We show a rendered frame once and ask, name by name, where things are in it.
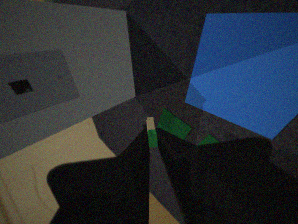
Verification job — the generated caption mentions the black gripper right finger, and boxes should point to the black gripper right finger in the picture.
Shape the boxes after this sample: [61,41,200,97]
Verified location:
[156,128,272,224]

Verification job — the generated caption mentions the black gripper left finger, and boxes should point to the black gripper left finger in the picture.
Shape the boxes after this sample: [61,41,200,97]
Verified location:
[47,129,150,224]

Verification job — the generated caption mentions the blue square mat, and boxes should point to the blue square mat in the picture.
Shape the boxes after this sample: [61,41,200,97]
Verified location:
[185,12,298,139]

